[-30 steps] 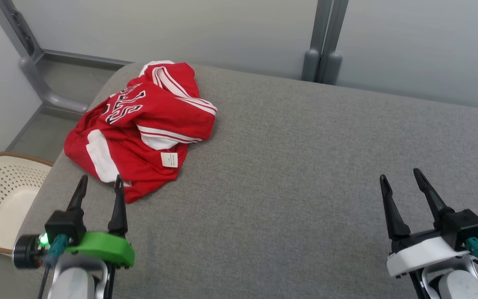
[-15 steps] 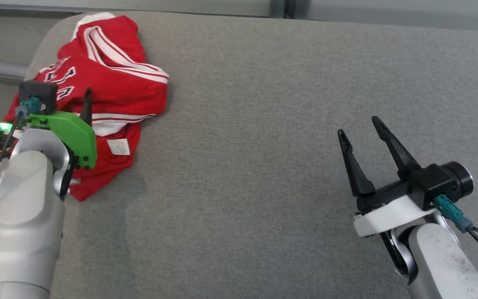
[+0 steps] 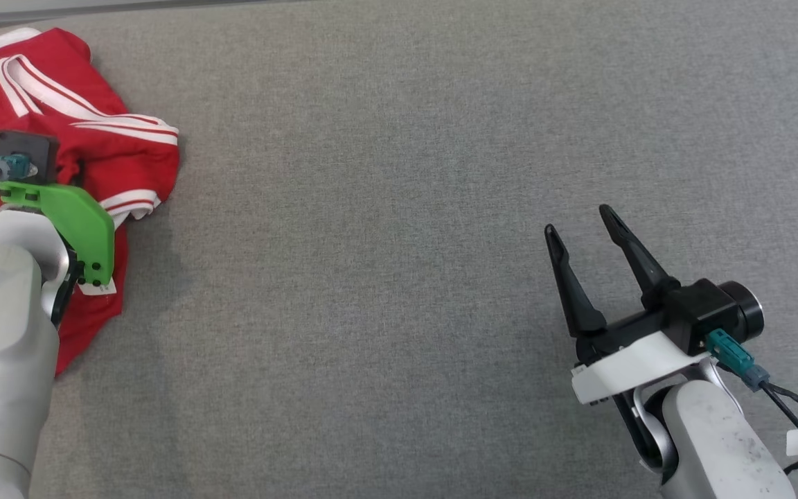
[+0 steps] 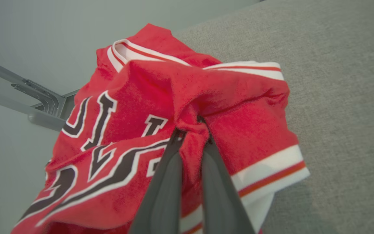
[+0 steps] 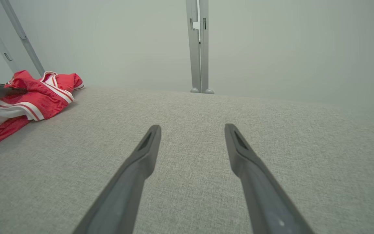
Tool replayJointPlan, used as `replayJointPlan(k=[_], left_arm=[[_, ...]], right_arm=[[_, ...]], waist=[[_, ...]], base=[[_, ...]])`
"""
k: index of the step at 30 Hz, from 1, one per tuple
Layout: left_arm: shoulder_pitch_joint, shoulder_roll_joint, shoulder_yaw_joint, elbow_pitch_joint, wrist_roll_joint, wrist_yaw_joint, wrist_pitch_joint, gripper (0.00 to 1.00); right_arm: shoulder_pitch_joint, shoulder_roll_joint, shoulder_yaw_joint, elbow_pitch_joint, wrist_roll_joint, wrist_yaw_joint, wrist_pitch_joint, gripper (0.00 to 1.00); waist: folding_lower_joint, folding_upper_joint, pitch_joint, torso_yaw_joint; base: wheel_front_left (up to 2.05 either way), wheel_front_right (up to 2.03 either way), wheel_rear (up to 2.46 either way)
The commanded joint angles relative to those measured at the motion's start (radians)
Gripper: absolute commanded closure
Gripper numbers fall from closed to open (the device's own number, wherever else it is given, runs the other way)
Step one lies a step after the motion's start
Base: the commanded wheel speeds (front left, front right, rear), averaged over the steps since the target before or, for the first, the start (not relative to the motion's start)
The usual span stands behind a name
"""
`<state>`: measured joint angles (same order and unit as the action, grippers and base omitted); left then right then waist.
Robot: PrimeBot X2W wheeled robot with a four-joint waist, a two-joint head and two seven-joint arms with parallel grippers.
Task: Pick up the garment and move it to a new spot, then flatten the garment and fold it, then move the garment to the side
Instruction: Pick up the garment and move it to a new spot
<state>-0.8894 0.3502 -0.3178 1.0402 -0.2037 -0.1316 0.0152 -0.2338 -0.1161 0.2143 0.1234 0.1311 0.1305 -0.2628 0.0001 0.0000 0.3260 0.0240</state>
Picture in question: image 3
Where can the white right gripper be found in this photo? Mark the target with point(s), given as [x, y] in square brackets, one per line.
[627, 367]

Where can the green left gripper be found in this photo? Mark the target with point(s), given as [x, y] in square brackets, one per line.
[87, 229]

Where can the red white sports jersey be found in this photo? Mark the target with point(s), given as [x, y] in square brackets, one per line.
[115, 159]

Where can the teal left camera connector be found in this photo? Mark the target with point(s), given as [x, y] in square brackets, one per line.
[16, 165]

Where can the teal camera connector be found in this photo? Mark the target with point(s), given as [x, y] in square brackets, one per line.
[16, 165]
[735, 357]

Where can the teal right camera connector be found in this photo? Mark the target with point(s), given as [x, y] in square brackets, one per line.
[735, 357]

